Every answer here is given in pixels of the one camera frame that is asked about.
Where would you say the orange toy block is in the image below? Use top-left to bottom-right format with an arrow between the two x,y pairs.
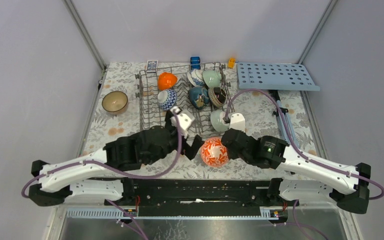
227,57 -> 236,69

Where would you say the pale green bowl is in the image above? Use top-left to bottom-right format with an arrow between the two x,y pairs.
210,109 -> 230,133
202,69 -> 222,88

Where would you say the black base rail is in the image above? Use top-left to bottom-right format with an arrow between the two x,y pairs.
113,178 -> 294,210

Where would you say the blue floral white bowl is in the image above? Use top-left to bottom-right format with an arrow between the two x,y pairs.
186,69 -> 205,87

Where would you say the dark blue glazed bowl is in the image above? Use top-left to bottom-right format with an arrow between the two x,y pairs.
188,86 -> 210,110

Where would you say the grey wire dish rack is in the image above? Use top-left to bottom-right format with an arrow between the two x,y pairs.
135,63 -> 222,140

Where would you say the pale green bowl front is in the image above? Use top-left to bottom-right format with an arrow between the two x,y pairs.
210,109 -> 230,133

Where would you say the light blue perforated board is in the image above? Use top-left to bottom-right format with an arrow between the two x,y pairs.
236,61 -> 321,92

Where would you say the brown glazed bowl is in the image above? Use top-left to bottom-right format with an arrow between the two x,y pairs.
101,90 -> 129,115

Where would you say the red and white bowl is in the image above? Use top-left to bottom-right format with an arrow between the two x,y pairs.
200,137 -> 230,167

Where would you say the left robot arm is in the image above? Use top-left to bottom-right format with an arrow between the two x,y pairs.
21,111 -> 204,207

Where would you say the pale green bowl back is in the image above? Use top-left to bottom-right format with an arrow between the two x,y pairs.
202,69 -> 222,88

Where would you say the blue zigzag patterned bowl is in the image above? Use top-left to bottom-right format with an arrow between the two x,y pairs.
157,88 -> 178,111

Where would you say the dark brown patterned bowl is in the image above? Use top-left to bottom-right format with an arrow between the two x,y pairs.
208,87 -> 227,108

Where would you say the blue toy car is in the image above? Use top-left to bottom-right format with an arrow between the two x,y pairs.
190,56 -> 201,70

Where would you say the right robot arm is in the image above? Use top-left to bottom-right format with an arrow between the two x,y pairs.
221,129 -> 371,214

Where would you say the white slotted cable duct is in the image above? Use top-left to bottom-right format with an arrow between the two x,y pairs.
66,207 -> 288,221

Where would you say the orange bowl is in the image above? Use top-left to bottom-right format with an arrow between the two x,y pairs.
157,72 -> 178,91

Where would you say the playing card box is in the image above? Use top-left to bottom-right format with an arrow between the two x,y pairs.
145,60 -> 159,74

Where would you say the floral tablecloth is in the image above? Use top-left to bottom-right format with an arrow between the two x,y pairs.
83,62 -> 320,180

